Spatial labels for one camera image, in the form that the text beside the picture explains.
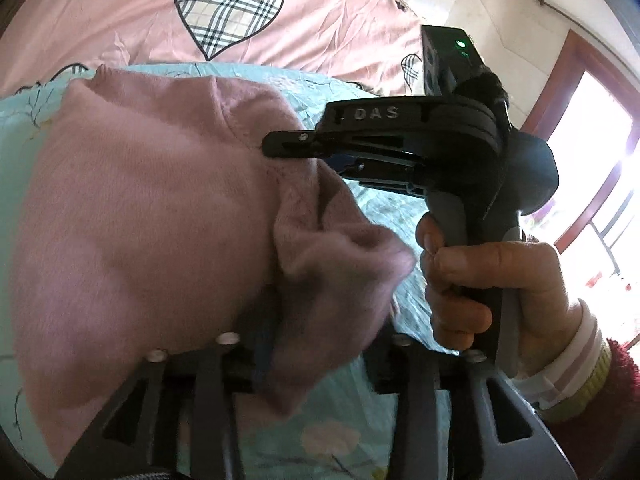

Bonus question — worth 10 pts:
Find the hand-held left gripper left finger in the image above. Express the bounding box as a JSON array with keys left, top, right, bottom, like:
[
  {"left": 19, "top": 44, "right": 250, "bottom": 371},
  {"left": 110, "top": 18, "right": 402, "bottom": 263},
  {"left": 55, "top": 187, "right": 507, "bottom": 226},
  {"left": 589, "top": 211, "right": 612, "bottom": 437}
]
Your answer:
[{"left": 54, "top": 332, "right": 275, "bottom": 480}]

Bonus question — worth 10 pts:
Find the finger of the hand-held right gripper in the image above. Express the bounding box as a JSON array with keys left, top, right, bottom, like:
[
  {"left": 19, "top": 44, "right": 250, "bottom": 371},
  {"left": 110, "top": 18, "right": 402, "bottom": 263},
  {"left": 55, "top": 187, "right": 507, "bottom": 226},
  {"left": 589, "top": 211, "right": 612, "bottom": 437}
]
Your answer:
[
  {"left": 262, "top": 95, "right": 427, "bottom": 160},
  {"left": 325, "top": 156, "right": 427, "bottom": 197}
]

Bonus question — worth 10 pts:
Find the red-brown window frame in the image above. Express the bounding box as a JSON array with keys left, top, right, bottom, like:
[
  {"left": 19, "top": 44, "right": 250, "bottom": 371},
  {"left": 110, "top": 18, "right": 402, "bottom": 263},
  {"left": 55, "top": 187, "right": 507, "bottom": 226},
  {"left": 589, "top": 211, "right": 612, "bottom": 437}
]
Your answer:
[{"left": 520, "top": 30, "right": 640, "bottom": 281}]

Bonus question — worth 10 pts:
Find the person's right hand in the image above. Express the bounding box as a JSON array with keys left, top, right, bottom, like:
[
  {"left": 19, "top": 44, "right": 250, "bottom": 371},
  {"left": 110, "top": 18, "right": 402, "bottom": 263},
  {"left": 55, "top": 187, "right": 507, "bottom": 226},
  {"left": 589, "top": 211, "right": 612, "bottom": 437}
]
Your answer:
[{"left": 415, "top": 212, "right": 586, "bottom": 367}]

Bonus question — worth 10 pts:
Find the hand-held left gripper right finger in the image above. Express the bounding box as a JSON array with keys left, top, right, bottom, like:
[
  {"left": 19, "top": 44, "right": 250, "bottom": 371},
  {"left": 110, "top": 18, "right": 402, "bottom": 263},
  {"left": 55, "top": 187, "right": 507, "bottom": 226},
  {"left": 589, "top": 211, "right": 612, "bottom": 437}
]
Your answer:
[{"left": 365, "top": 335, "right": 577, "bottom": 480}]

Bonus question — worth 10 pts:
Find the teal floral bed sheet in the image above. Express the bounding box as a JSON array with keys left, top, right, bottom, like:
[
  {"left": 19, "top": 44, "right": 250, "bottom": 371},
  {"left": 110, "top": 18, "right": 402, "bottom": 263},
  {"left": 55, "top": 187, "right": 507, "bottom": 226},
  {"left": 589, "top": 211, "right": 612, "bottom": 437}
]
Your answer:
[{"left": 0, "top": 62, "right": 466, "bottom": 480}]

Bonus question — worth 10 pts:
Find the dark wall rod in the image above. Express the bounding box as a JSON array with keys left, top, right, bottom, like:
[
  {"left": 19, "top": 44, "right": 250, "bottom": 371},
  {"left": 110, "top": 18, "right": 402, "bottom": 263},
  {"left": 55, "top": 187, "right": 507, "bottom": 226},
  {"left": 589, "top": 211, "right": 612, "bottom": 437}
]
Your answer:
[{"left": 531, "top": 0, "right": 608, "bottom": 28}]

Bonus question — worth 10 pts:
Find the pink knit sweater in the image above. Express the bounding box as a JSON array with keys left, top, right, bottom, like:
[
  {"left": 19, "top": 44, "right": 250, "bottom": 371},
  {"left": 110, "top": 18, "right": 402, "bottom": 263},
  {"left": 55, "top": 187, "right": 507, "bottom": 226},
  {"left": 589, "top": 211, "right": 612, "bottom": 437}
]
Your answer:
[{"left": 10, "top": 64, "right": 417, "bottom": 466}]

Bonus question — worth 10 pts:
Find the person's right forearm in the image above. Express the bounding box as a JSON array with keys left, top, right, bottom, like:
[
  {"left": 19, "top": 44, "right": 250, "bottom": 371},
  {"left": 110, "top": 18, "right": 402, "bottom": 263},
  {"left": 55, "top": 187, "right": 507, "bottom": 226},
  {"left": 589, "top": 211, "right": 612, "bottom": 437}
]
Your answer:
[{"left": 515, "top": 300, "right": 640, "bottom": 480}]

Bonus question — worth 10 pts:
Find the pink quilt with plaid hearts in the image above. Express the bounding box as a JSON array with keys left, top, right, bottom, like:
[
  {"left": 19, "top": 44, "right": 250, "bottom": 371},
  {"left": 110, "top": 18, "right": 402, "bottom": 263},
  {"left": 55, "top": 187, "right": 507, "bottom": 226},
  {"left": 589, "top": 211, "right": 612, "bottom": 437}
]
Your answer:
[{"left": 0, "top": 0, "right": 436, "bottom": 98}]

